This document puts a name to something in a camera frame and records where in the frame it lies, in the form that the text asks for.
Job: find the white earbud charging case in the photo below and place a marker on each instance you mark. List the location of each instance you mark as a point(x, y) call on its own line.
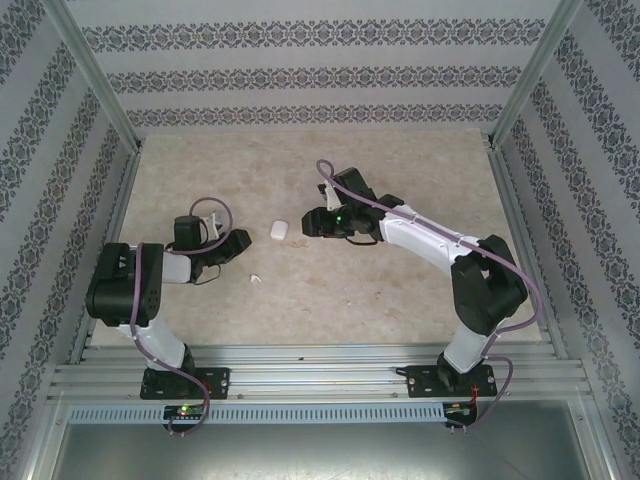
point(279, 230)

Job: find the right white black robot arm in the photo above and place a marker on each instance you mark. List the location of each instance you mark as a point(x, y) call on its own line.
point(425, 235)

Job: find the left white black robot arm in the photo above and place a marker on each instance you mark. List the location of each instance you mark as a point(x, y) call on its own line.
point(155, 345)

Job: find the grey sheet metal panel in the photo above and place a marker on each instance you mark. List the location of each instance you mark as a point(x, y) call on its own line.
point(320, 450)

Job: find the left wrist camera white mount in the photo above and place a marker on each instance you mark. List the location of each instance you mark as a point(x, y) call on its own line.
point(215, 225)

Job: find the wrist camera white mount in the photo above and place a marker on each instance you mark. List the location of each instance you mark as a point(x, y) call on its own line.
point(215, 225)
point(332, 200)

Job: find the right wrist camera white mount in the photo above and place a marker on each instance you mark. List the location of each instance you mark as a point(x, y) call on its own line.
point(332, 200)

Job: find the aluminium side rail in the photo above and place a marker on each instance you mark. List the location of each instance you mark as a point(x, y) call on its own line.
point(112, 225)
point(520, 200)

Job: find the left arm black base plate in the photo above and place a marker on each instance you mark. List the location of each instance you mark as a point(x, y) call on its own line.
point(220, 382)

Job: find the aluminium mounting rail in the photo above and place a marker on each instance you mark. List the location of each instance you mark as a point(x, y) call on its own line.
point(320, 375)

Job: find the aluminium frame post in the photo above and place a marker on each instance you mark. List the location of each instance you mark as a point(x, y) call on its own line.
point(530, 75)
point(100, 85)

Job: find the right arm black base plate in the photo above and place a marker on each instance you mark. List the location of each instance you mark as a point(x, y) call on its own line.
point(417, 382)

